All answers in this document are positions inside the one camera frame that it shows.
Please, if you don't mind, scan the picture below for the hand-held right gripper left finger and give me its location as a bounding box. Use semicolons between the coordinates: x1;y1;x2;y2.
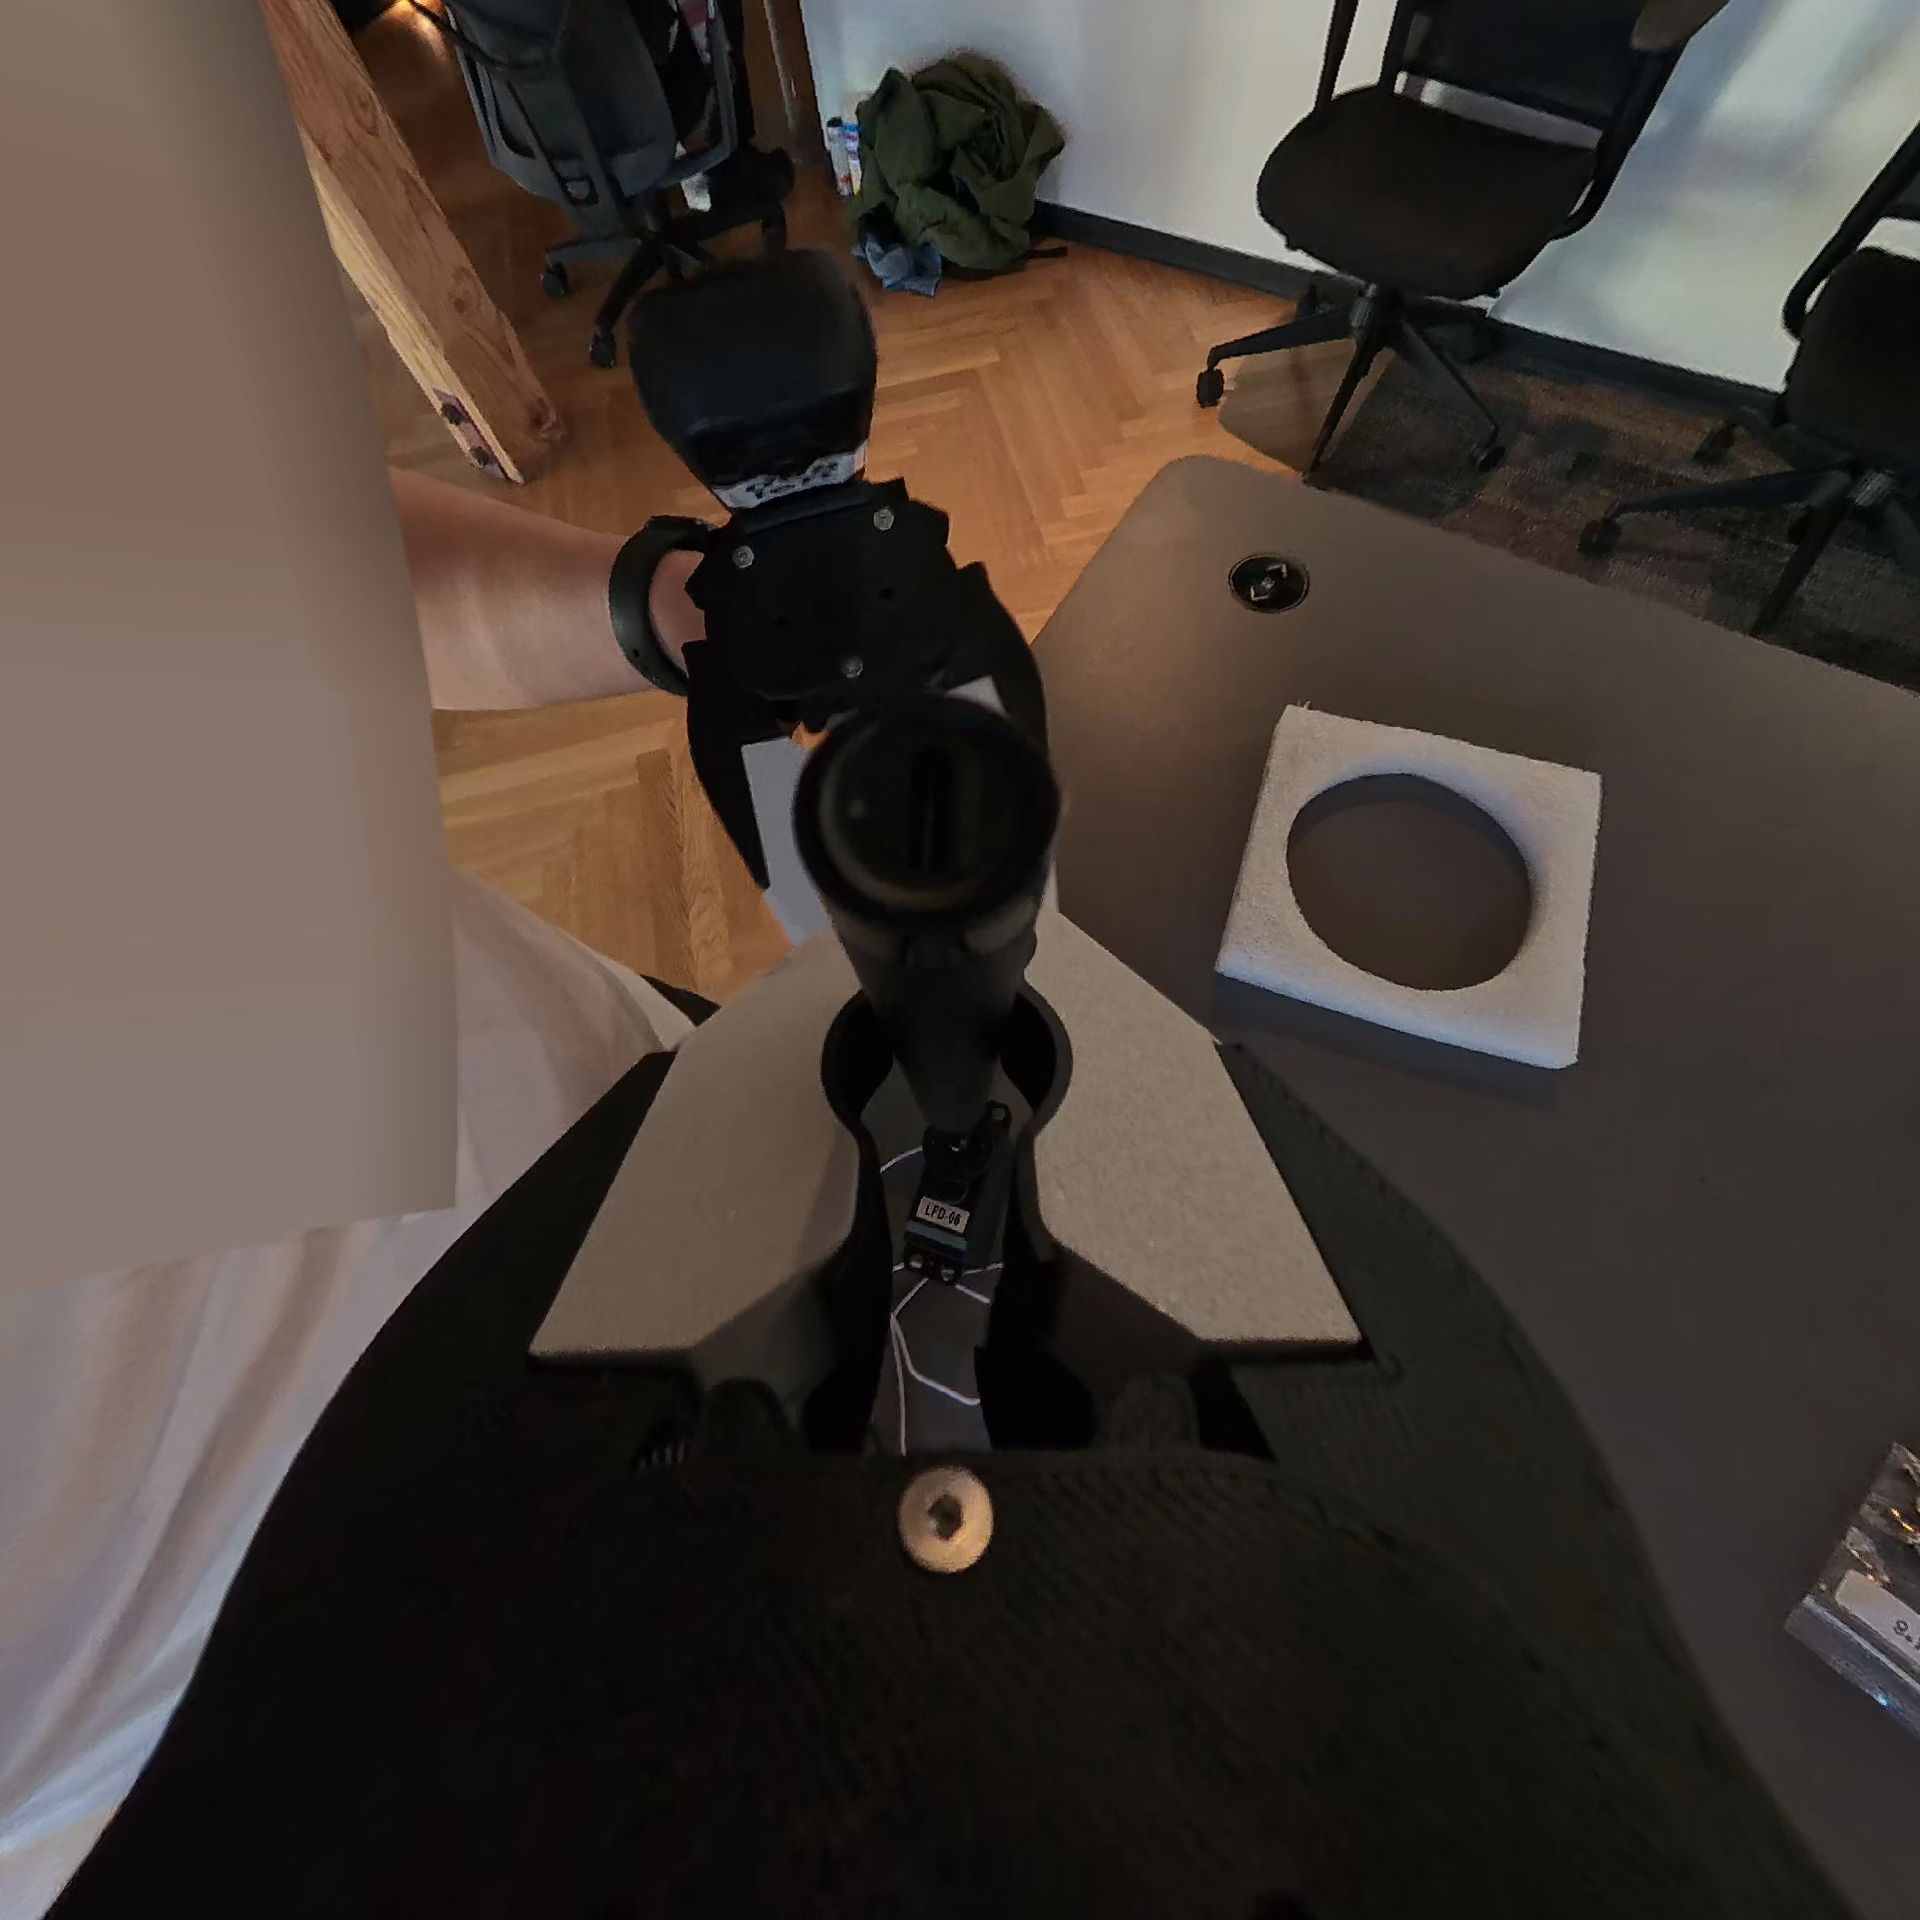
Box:
527;915;902;1454

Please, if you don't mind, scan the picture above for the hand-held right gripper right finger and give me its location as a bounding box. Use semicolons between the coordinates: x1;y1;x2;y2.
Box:
982;902;1367;1454

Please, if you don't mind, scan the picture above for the black servo motor with wires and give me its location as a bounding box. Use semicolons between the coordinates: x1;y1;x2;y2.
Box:
874;1100;1020;1457

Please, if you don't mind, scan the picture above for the black screwdriver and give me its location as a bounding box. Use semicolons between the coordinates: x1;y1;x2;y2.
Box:
791;695;1066;1145

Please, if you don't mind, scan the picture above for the white foam square frame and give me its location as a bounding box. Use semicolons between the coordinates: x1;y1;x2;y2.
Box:
1210;700;1605;1071

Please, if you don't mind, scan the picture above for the person's left forearm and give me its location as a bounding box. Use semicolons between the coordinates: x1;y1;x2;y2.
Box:
390;468;707;711

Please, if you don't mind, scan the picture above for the dark grey desk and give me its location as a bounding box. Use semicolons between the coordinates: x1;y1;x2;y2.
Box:
680;455;1920;1920

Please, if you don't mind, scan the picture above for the green jacket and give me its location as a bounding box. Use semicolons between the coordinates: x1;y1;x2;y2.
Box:
848;55;1072;282

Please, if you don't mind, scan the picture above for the grey office chair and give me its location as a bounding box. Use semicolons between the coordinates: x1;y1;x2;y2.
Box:
439;0;800;370

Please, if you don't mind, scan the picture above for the person in white shirt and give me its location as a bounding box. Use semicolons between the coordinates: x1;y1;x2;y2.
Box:
0;867;703;1920

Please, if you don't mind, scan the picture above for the black office chair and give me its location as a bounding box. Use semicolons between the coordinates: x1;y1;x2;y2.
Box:
1195;0;1727;484
1574;116;1920;639

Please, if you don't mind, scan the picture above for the clear plastic screw bag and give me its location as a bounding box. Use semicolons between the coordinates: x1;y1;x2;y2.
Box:
1783;1439;1920;1714

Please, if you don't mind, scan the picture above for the wooden post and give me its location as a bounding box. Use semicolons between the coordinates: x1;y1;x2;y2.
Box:
259;0;570;484

